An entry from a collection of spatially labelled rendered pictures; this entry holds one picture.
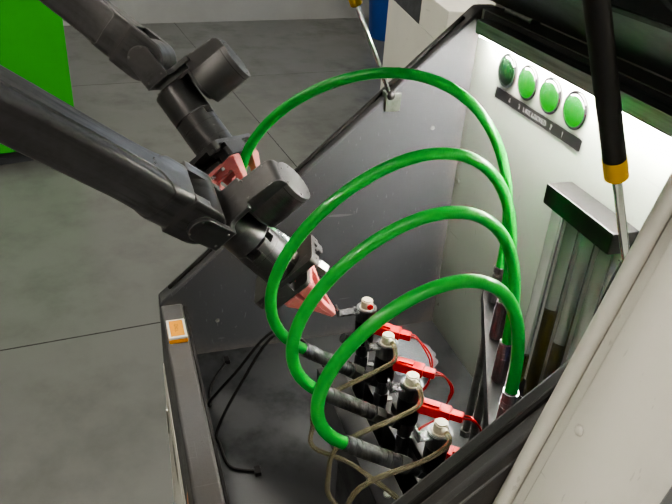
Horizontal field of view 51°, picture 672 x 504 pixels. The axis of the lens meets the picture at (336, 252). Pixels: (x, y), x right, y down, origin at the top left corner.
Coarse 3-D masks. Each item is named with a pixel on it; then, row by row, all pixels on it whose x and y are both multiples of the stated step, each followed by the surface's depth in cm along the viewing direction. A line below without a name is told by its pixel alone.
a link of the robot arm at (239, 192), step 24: (264, 168) 82; (288, 168) 86; (216, 192) 86; (240, 192) 83; (264, 192) 82; (288, 192) 82; (240, 216) 82; (264, 216) 84; (192, 240) 80; (216, 240) 82
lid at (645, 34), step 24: (504, 0) 105; (528, 0) 91; (552, 0) 80; (576, 0) 72; (624, 0) 63; (648, 0) 61; (552, 24) 97; (576, 24) 85; (624, 24) 68; (648, 24) 62; (624, 48) 80; (648, 48) 72
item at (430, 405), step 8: (424, 400) 84; (432, 400) 84; (424, 408) 84; (432, 408) 83; (440, 408) 83; (448, 408) 83; (432, 416) 84; (440, 416) 83; (448, 416) 83; (456, 416) 83
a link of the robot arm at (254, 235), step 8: (248, 216) 86; (240, 224) 85; (248, 224) 86; (256, 224) 86; (264, 224) 88; (240, 232) 85; (248, 232) 86; (256, 232) 86; (264, 232) 87; (232, 240) 85; (240, 240) 85; (248, 240) 86; (256, 240) 86; (232, 248) 86; (240, 248) 86; (248, 248) 86; (240, 256) 87
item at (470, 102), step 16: (336, 80) 88; (352, 80) 88; (416, 80) 87; (432, 80) 87; (448, 80) 88; (304, 96) 90; (464, 96) 88; (272, 112) 91; (480, 112) 89; (256, 128) 93; (496, 128) 90; (256, 144) 94; (496, 144) 90; (512, 192) 94; (496, 272) 100
